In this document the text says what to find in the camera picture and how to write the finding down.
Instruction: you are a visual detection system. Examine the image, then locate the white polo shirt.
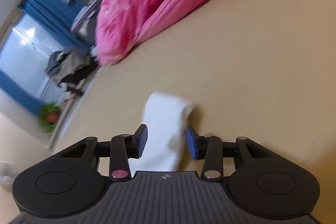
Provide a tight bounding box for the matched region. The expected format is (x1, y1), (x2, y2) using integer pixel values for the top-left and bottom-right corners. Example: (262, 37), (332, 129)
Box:
(129, 92), (194, 176)

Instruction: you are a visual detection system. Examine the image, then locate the dark clothes pile on sill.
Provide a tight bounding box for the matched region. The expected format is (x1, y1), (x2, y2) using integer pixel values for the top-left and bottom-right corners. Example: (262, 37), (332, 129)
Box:
(45, 47), (98, 97)

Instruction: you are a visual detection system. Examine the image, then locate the potted green plant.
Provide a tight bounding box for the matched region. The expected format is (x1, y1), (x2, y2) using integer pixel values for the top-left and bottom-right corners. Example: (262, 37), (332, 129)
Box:
(39, 102), (62, 134)

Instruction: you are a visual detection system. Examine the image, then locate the beige bed mattress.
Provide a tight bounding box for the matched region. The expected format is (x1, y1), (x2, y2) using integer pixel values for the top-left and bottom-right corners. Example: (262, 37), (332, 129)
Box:
(56, 0), (335, 223)

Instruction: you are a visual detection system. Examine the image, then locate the white standing fan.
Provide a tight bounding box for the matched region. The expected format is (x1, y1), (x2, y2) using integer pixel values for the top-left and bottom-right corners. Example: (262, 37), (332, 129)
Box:
(0, 162), (17, 192)

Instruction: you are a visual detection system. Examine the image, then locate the clear storage box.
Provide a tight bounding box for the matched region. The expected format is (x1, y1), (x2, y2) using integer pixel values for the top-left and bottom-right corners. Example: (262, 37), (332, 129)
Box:
(71, 0), (102, 46)

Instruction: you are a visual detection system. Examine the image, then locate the blue curtain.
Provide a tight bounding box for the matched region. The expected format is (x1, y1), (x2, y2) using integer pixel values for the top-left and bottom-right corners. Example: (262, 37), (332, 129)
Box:
(1, 0), (90, 115)

